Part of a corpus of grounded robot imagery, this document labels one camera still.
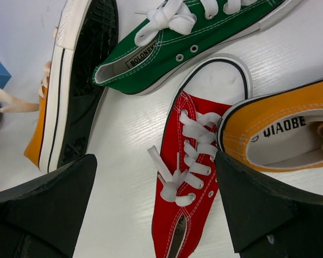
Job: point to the red sneaker centre right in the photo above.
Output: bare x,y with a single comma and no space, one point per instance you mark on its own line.
186,184

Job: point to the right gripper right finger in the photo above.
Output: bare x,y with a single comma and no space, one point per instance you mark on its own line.
266,217

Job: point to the orange sneaker under gripper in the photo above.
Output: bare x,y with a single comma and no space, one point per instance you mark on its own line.
277,132

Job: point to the orange sneaker on side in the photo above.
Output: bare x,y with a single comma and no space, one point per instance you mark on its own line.
87,32

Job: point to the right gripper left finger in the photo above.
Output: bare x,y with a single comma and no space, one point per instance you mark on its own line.
43,217

